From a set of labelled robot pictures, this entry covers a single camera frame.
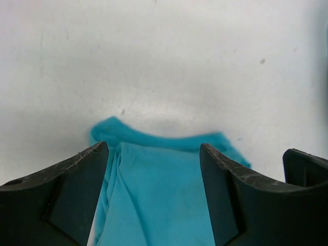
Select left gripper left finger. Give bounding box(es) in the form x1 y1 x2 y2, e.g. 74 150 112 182
1 142 108 245

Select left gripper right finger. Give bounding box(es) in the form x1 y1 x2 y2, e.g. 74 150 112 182
200 144 327 245

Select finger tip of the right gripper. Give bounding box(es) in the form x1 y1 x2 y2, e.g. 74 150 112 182
282 149 327 188

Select teal t shirt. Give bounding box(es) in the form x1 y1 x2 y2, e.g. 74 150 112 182
89 117 250 245

